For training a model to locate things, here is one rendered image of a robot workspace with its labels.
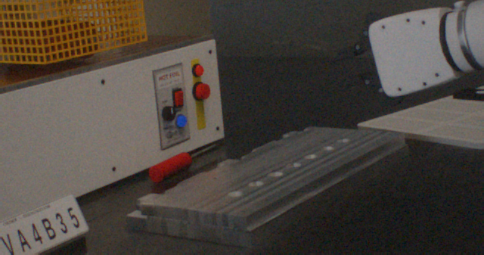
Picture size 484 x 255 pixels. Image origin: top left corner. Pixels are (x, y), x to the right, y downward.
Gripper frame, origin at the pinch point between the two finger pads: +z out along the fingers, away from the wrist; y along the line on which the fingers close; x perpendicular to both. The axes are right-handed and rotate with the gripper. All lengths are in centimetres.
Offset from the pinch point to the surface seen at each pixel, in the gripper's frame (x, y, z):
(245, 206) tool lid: -18.6, 13.0, 9.3
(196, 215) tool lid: -22.0, 12.6, 14.8
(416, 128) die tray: 36.8, 15.4, 12.6
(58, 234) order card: -31.7, 10.3, 29.5
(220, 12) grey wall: 222, -23, 189
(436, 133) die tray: 34.2, 16.5, 7.9
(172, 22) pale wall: 195, -23, 194
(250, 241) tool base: -21.9, 16.8, 7.3
